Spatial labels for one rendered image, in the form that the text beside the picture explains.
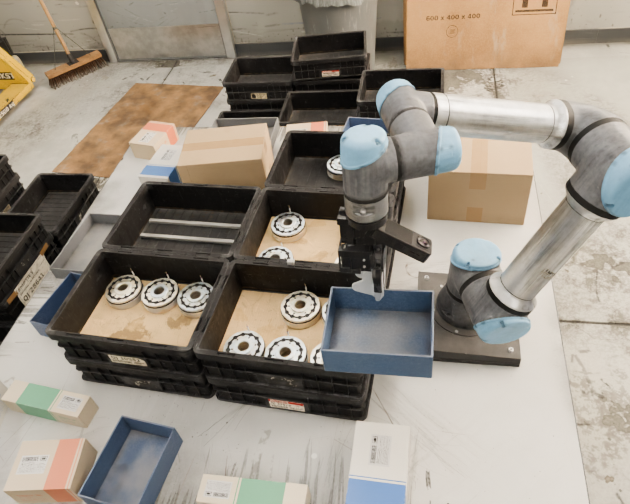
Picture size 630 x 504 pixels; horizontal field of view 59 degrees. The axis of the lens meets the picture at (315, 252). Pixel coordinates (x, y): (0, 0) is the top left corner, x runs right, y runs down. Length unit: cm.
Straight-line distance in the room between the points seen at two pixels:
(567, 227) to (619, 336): 143
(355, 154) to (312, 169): 103
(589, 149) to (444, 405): 69
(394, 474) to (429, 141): 71
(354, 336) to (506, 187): 84
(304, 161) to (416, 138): 106
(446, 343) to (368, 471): 41
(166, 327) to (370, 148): 86
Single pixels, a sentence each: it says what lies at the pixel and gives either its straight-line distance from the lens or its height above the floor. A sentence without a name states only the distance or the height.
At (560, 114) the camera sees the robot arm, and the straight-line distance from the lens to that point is 117.
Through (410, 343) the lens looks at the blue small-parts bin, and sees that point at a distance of 110.
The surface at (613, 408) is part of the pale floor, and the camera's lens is 238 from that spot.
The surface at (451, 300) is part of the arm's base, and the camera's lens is 148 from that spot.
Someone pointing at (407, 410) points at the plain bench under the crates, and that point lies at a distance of 144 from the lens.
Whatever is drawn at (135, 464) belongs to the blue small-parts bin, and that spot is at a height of 70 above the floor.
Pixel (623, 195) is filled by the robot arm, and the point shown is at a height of 128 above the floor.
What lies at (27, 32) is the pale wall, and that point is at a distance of 540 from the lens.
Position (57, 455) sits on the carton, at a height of 77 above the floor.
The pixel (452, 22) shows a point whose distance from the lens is 410.
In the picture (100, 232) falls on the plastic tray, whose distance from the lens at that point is 212.
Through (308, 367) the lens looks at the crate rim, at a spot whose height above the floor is 93.
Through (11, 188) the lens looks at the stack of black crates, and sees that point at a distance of 304.
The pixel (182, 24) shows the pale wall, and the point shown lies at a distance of 469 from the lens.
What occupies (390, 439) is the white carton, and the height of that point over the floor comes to 79.
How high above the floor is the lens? 197
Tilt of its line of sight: 45 degrees down
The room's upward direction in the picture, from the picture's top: 10 degrees counter-clockwise
